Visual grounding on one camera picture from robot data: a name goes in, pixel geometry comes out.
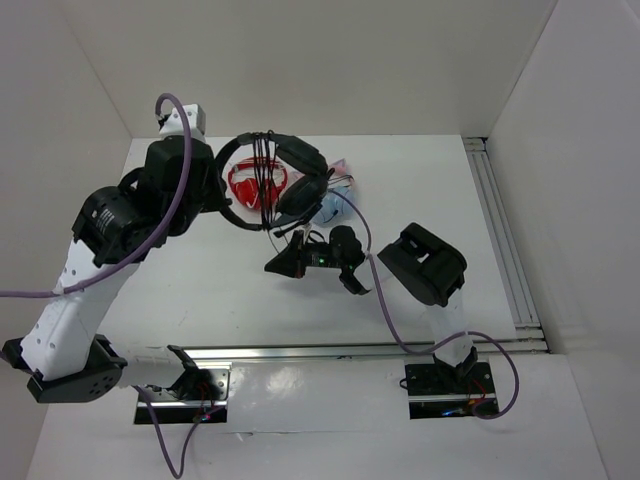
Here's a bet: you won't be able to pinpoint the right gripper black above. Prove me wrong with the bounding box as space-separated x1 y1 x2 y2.
265 230 346 279

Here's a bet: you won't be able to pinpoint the black headset with cable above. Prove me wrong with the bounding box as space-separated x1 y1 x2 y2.
214 130 335 238

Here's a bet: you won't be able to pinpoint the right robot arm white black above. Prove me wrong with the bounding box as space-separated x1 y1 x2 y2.
264 223 478 392

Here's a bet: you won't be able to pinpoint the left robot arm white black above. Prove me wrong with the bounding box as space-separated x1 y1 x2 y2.
2 104 230 404

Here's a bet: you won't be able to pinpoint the red headphones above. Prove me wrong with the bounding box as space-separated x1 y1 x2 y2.
227 157 288 210

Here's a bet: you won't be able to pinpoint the blue pink cat-ear headphones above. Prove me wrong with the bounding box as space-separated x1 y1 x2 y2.
312 159 356 226

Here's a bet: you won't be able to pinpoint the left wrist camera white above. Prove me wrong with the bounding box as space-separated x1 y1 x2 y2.
155 103 207 139

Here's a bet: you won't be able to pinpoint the aluminium rail front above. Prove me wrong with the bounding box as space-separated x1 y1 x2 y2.
124 337 551 401

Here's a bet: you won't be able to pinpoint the aluminium rail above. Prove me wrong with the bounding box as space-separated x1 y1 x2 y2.
124 337 551 401
462 137 551 353

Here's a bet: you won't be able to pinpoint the aluminium rail right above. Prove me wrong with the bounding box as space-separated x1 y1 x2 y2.
462 137 551 353

